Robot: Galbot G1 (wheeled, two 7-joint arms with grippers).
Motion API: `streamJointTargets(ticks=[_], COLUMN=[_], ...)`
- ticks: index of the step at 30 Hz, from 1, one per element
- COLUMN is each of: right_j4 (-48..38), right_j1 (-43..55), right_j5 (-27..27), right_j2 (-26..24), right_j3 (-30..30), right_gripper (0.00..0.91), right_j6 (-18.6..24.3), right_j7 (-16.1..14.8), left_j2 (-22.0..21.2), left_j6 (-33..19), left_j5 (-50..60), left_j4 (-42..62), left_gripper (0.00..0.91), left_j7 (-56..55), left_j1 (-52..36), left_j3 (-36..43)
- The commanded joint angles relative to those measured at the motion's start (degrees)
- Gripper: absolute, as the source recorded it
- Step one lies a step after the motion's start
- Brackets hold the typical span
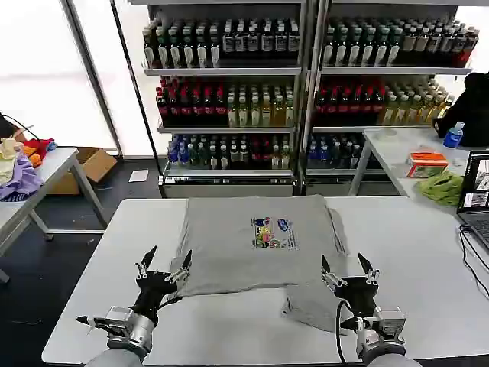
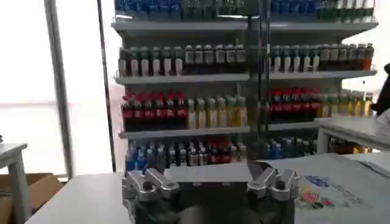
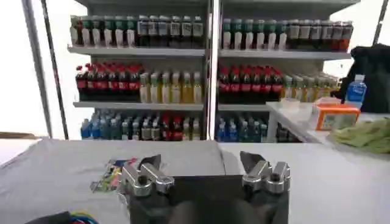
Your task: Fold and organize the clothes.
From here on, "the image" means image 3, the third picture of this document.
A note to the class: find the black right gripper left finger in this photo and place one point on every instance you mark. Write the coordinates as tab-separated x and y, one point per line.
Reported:
143	181

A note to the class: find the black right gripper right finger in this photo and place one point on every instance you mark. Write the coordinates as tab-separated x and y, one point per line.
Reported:
265	178

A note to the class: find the grey printed shirt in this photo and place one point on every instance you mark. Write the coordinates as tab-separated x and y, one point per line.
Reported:
61	170

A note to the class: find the white side table with goods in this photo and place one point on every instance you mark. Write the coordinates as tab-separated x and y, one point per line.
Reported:
300	121

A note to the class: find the orange tissue box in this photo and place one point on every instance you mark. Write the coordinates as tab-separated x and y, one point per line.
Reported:
336	117

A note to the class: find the bottle shelf with wide bays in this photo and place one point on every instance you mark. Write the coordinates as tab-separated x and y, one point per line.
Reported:
259	82

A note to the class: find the bottle shelf with narrow bays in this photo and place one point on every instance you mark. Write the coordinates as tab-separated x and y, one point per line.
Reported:
140	82

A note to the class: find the green cloth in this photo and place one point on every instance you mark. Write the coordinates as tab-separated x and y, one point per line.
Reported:
362	135

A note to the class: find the blue water bottle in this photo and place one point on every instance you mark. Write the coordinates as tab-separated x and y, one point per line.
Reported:
356	91

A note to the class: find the thin black pole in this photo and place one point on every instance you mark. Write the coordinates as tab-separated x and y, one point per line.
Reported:
55	70

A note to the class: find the black bag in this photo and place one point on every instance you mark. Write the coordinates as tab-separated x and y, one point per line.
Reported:
376	76

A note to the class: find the grey window frame beam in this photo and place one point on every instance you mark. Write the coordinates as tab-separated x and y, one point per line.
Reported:
36	67

